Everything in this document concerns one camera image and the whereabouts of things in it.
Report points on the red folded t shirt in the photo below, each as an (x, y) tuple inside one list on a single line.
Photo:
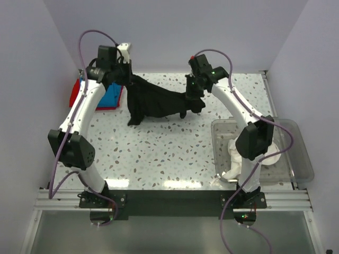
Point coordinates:
[(110, 100)]

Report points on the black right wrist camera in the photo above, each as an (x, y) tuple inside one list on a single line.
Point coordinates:
[(199, 65)]

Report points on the blue folded t shirt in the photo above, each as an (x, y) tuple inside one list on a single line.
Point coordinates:
[(94, 96)]

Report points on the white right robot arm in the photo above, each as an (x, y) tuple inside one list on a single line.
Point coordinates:
[(256, 130)]

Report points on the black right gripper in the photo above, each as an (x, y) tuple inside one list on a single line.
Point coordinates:
[(189, 93)]

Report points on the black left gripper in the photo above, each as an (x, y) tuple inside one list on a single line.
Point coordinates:
[(128, 79)]

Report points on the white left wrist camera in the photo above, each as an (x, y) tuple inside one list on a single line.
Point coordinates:
[(125, 51)]

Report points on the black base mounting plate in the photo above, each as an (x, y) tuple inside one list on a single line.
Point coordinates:
[(122, 204)]

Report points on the black t shirt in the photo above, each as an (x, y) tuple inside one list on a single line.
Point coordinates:
[(145, 99)]

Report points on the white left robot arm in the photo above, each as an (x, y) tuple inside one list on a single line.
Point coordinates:
[(69, 142)]

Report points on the aluminium rail frame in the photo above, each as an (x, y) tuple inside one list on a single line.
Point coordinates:
[(273, 200)]

